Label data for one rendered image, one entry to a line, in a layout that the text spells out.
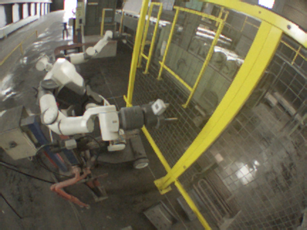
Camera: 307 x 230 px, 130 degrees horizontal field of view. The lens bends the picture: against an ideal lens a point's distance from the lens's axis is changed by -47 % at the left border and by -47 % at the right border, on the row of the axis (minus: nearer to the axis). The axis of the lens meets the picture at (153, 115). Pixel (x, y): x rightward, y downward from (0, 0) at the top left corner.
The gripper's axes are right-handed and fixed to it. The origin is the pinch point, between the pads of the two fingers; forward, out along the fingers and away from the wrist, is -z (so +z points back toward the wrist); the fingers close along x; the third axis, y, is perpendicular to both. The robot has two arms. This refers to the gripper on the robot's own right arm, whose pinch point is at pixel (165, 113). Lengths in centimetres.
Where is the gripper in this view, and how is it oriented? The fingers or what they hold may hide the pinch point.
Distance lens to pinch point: 55.6
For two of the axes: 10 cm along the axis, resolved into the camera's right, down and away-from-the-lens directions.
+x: -3.3, -7.6, 5.7
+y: -1.9, 6.4, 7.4
